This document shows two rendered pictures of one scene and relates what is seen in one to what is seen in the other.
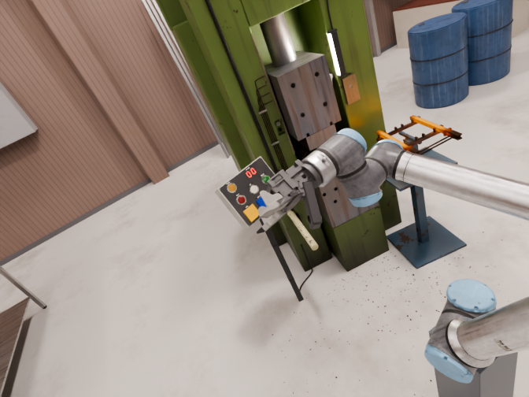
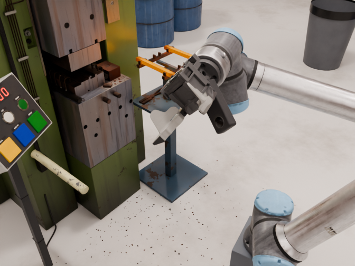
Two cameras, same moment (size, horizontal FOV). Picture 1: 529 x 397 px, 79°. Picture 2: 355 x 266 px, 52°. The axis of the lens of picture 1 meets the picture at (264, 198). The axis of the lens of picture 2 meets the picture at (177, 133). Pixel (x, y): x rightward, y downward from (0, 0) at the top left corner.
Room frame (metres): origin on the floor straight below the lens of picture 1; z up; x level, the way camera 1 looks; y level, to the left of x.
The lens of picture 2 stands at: (0.26, 0.44, 1.93)
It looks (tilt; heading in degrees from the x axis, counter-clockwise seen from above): 37 degrees down; 314
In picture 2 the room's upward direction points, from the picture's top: straight up
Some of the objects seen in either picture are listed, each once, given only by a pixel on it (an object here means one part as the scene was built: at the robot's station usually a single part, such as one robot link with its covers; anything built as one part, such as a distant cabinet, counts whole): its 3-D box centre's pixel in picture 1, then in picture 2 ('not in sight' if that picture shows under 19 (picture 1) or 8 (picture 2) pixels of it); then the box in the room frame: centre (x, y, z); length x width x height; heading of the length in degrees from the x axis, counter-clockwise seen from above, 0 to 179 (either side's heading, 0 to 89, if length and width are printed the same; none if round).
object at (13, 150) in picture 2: (251, 213); (8, 150); (1.51, 0.10, 1.01); 0.07 x 0.05 x 0.07; 119
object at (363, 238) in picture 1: (344, 221); (91, 161); (2.01, -0.52, 0.23); 0.56 x 0.38 x 0.47; 4
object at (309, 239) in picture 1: (301, 228); (58, 171); (1.68, -0.14, 0.62); 0.44 x 0.05 x 0.05; 4
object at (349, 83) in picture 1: (350, 89); (111, 6); (1.94, -0.79, 1.27); 0.09 x 0.02 x 0.17; 94
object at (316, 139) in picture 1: (308, 128); (61, 46); (2.00, -0.47, 1.12); 0.42 x 0.20 x 0.10; 4
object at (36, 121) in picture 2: not in sight; (36, 121); (1.60, -0.08, 1.01); 0.07 x 0.05 x 0.07; 119
